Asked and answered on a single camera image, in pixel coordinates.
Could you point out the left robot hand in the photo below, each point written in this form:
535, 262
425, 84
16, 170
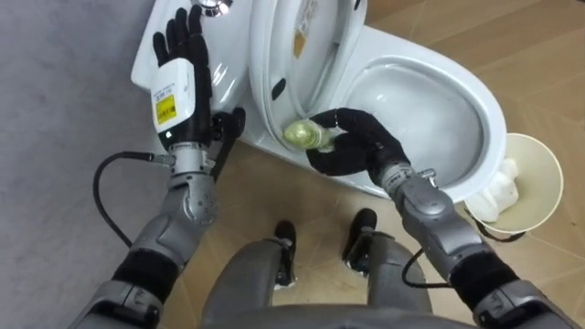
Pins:
201, 105

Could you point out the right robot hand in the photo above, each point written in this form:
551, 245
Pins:
361, 146

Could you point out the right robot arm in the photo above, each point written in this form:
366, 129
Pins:
439, 224

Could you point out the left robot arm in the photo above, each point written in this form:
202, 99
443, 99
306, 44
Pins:
187, 215

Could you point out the black skirting strip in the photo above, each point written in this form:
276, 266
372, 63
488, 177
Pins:
224, 157

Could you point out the white toilet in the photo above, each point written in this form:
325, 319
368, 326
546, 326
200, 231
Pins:
411, 114

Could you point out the robot legs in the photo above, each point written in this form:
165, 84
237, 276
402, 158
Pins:
393, 279

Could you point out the white crumpled tissue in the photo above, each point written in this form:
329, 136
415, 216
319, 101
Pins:
496, 194

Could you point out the robot body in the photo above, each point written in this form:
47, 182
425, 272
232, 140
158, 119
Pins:
329, 318

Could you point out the cream round brush holder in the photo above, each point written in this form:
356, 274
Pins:
539, 183

